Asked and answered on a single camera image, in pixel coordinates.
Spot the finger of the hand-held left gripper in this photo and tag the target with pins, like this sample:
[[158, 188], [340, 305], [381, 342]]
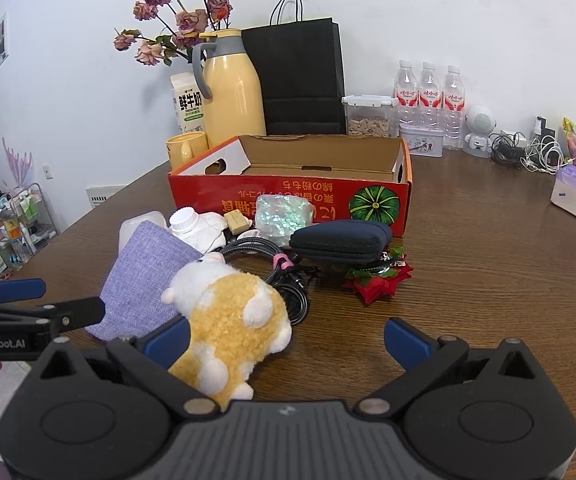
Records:
[[17, 290], [80, 312]]

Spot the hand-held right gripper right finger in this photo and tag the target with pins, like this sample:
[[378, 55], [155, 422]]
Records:
[[405, 342]]

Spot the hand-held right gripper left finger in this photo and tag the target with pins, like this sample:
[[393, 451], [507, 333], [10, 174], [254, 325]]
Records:
[[165, 342]]

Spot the red poinsettia ornament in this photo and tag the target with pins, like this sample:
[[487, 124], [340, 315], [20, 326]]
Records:
[[378, 287]]

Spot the cream hamster plush toy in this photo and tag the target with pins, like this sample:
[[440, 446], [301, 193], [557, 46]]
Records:
[[227, 325]]

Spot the purple fabric pouch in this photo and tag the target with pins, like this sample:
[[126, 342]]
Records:
[[137, 280]]

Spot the translucent plastic container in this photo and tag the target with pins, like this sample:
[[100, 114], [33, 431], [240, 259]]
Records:
[[140, 225]]

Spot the white pouch with screw cap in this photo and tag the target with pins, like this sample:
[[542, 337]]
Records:
[[202, 232]]

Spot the navy zip case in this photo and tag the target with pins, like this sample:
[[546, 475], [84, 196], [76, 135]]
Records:
[[340, 240]]

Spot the small beige block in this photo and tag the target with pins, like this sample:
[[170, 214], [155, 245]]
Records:
[[235, 222]]

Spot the red cardboard box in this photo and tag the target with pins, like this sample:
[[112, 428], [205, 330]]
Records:
[[328, 195]]

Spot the iridescent plastic pouch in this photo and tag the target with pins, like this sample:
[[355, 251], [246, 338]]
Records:
[[283, 217]]

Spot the metal trolley rack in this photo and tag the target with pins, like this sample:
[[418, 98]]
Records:
[[22, 220]]

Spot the yellow mug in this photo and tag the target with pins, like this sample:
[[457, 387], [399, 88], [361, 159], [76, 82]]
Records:
[[187, 147]]

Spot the white tin box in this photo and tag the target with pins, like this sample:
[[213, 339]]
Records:
[[420, 142]]

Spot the clear food container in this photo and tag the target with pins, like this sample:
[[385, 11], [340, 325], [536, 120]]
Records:
[[370, 122]]

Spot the white robot figurine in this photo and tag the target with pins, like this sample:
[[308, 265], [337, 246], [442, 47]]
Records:
[[478, 122]]

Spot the white milk carton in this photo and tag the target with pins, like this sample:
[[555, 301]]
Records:
[[187, 105]]

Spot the water bottle with red label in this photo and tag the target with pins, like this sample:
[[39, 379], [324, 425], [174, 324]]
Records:
[[407, 95], [430, 95], [454, 105]]

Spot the yellow thermos jug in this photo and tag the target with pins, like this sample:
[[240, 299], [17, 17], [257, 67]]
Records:
[[233, 95]]

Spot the black paper bag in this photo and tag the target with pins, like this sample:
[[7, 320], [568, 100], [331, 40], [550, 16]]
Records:
[[298, 75]]

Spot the bunch of dried roses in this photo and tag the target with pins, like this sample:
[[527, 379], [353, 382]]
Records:
[[187, 22]]

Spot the white wall vent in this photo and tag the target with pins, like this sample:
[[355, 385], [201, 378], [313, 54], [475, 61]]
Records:
[[105, 196]]

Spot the white wall outlet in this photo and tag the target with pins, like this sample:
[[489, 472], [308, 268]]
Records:
[[47, 171]]

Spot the purple flower wall decal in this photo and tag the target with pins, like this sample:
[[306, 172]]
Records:
[[17, 162]]

